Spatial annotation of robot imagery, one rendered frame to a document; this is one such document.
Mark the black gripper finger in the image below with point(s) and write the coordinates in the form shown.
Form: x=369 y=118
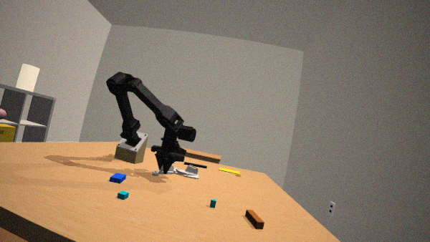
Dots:
x=166 y=165
x=159 y=159

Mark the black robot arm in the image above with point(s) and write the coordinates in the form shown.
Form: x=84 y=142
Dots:
x=120 y=84

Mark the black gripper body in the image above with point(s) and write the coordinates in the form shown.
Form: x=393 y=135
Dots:
x=168 y=148

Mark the blue rectangular block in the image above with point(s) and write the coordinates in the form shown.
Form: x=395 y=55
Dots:
x=117 y=178

